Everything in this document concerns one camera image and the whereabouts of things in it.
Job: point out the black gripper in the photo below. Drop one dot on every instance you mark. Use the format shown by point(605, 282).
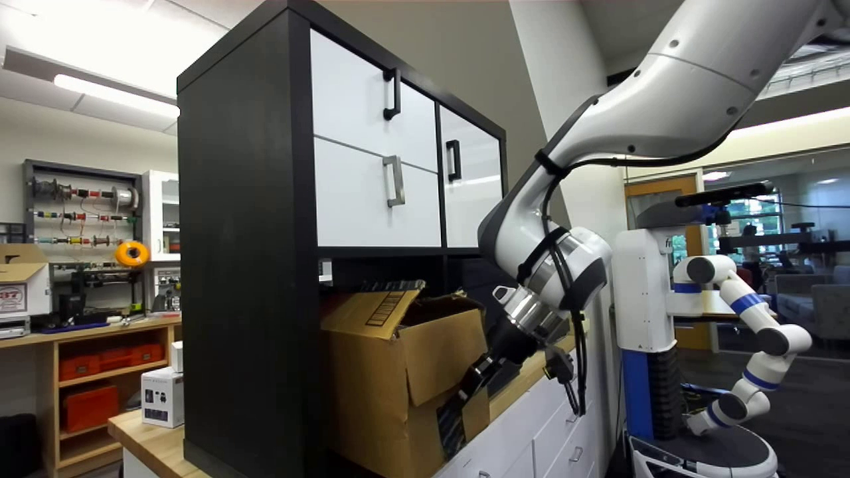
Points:
point(502, 351)

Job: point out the brown cardboard box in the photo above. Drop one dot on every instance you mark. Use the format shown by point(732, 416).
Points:
point(373, 389)

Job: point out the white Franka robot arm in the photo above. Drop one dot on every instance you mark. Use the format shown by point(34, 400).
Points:
point(692, 88)

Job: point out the small white printed box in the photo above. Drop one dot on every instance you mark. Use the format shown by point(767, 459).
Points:
point(161, 393)

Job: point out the cardboard box white label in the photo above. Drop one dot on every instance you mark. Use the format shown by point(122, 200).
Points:
point(21, 293)

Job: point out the low white drawer cabinet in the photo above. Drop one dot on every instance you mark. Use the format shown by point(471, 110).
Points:
point(514, 442)

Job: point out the black ribbed item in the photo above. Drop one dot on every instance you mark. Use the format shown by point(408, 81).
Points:
point(394, 286)

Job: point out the white cabinet door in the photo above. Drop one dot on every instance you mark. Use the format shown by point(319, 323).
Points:
point(481, 203)

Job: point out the blue white mobile robot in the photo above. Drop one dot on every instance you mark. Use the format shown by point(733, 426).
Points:
point(641, 293)

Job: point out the black shelf cabinet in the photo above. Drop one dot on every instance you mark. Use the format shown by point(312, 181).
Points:
point(239, 265)

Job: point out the flat red storage bin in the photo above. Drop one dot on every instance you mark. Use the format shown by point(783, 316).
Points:
point(109, 362)

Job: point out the yellow spool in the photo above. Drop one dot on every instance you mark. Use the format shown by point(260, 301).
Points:
point(133, 256)

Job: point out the wooden workbench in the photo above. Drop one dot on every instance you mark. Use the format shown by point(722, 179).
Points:
point(89, 331)

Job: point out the long fluorescent ceiling light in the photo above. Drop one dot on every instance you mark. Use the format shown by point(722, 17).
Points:
point(114, 95)

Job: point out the white wall cabinet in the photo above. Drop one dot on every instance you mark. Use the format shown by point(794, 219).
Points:
point(162, 212)

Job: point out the grey tool wall panel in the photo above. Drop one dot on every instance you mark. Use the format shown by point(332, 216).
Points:
point(81, 212)

